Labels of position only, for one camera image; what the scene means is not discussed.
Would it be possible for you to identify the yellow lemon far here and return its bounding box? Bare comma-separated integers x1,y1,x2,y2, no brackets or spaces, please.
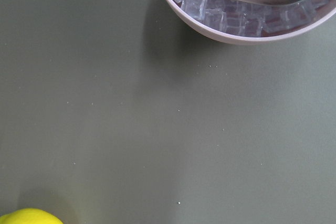
1,208,63,224

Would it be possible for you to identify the pink bowl with ice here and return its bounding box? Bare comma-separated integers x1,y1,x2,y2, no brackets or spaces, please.
166,0,335,45

